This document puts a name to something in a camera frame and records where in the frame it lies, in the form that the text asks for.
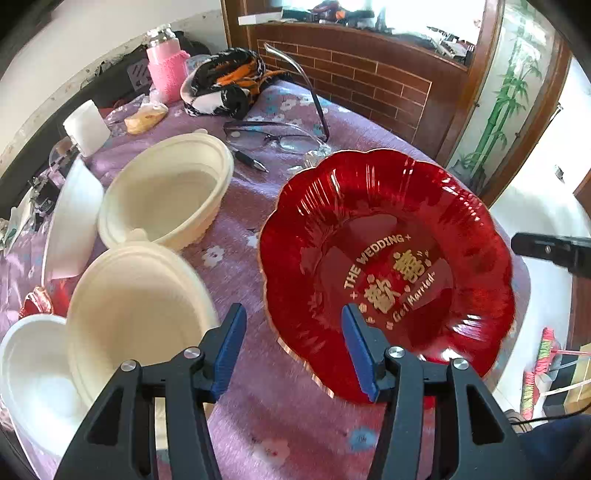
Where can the black orange white scarf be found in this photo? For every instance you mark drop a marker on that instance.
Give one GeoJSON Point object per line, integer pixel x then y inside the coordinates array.
{"type": "Point", "coordinates": [221, 92]}

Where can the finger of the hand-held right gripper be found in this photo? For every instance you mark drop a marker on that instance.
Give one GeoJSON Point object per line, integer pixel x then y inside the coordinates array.
{"type": "Point", "coordinates": [545, 247]}

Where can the black sofa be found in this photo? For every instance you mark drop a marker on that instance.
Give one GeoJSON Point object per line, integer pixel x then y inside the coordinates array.
{"type": "Point", "coordinates": [32, 147]}

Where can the pile of tools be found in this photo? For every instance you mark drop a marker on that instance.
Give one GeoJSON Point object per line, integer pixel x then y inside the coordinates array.
{"type": "Point", "coordinates": [341, 11]}

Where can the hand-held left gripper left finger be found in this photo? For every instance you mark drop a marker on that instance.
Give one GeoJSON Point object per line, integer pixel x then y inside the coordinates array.
{"type": "Point", "coordinates": [233, 341]}

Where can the purple floral tablecloth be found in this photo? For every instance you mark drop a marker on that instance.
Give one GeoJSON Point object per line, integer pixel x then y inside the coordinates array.
{"type": "Point", "coordinates": [277, 415]}

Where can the bread in plastic bag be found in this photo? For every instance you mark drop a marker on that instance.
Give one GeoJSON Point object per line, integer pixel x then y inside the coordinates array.
{"type": "Point", "coordinates": [145, 120]}

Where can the black ballpoint pen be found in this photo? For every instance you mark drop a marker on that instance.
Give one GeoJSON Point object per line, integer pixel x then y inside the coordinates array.
{"type": "Point", "coordinates": [251, 161]}

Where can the cream bowl lid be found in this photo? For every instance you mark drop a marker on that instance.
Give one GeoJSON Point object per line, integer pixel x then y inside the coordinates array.
{"type": "Point", "coordinates": [134, 295]}

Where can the purple framed eyeglasses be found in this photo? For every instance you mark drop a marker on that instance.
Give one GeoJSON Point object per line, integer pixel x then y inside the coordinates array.
{"type": "Point", "coordinates": [254, 136]}

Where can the white cloth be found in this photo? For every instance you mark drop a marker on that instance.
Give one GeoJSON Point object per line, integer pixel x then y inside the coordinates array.
{"type": "Point", "coordinates": [14, 221]}

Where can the large white plastic bowl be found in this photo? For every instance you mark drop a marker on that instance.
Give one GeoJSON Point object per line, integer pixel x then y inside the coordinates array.
{"type": "Point", "coordinates": [76, 217]}

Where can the slotted purple spatula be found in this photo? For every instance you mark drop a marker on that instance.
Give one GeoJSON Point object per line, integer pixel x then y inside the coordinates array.
{"type": "Point", "coordinates": [138, 74]}

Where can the large red scalloped plate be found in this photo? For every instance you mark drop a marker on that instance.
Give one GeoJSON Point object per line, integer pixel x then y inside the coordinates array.
{"type": "Point", "coordinates": [392, 207]}

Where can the brick pattern wooden counter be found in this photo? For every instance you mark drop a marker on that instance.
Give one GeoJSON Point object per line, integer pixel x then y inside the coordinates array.
{"type": "Point", "coordinates": [369, 78]}

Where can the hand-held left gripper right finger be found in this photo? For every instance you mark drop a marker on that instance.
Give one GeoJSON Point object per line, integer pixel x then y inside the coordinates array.
{"type": "Point", "coordinates": [358, 350]}

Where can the cream plastic bowl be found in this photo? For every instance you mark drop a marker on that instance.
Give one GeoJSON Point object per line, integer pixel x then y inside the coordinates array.
{"type": "Point", "coordinates": [166, 184]}

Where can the small white plastic bowl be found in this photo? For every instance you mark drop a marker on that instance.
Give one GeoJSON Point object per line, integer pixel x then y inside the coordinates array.
{"type": "Point", "coordinates": [37, 383]}

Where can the bottle with pink knitted sleeve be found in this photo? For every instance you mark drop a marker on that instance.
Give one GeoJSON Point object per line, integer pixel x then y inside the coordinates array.
{"type": "Point", "coordinates": [168, 74]}

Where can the crumpled clear wrapper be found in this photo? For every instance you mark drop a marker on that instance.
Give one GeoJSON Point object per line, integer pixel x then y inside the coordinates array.
{"type": "Point", "coordinates": [318, 154]}

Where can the white plastic jar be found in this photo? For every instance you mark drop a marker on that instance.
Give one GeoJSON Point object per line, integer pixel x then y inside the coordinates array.
{"type": "Point", "coordinates": [87, 129]}

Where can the flat white box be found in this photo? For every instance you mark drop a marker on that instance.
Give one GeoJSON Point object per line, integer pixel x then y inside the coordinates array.
{"type": "Point", "coordinates": [258, 18]}

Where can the person's leg in jeans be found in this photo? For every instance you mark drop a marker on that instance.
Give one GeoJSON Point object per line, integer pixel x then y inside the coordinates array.
{"type": "Point", "coordinates": [554, 452]}

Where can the black motor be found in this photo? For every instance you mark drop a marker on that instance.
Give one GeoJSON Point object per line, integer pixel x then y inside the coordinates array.
{"type": "Point", "coordinates": [44, 196]}

